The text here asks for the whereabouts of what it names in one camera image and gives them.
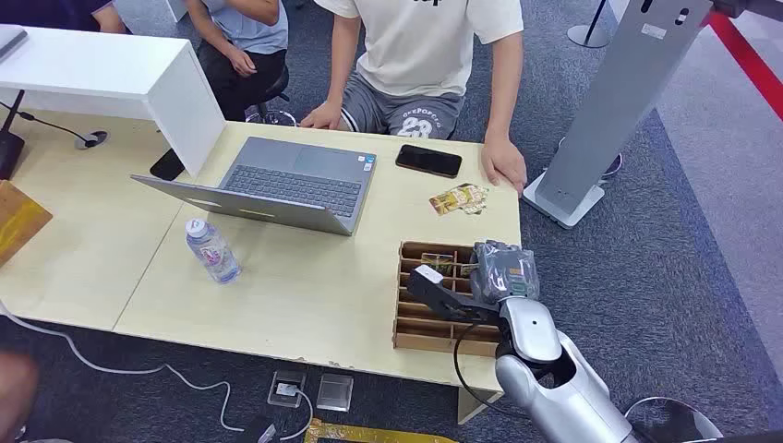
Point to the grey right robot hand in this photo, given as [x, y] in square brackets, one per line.
[504, 272]

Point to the person's left hand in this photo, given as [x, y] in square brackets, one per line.
[504, 164]

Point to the person's right hand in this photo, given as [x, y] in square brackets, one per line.
[323, 116]

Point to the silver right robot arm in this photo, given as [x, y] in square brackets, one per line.
[550, 379]

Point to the card with pale print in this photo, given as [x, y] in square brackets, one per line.
[468, 270]

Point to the green patterned card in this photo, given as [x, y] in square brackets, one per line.
[479, 197]

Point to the yellow patterned card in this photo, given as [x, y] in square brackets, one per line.
[449, 200]

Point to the dark patterned card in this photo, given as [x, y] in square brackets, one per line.
[437, 264]

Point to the wooden card organizer box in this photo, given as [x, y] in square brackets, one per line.
[428, 324]

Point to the seated person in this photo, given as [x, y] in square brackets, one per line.
[244, 55]

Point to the person in numbered shorts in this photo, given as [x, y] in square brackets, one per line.
[422, 55]

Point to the person at desk edge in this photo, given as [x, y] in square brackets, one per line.
[67, 13]

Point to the black stool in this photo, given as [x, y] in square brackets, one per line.
[272, 98]

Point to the grey open laptop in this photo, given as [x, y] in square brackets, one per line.
[287, 183]

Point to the black smartphone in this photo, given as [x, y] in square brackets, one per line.
[428, 161]

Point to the grey kiosk stand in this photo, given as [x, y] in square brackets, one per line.
[611, 104]

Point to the round stanchion base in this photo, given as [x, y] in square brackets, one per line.
[588, 35]

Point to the black phone with dark case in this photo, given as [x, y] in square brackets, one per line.
[167, 166]

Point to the clear plastic water bottle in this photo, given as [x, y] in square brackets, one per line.
[213, 252]

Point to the metal floor cover plate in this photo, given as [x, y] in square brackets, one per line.
[334, 392]

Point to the yellow floor tape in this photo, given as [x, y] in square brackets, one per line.
[367, 434]

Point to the white desk riser shelf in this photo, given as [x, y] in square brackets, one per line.
[110, 79]

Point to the chrome chair base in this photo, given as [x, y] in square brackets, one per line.
[679, 419]

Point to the floor socket box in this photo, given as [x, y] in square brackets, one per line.
[286, 389]

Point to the black monitor stand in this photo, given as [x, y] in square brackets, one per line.
[10, 150]

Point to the brown wooden box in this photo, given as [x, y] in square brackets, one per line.
[18, 221]

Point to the closed grey laptop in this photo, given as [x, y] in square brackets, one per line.
[9, 40]

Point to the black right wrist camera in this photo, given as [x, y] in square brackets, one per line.
[437, 295]

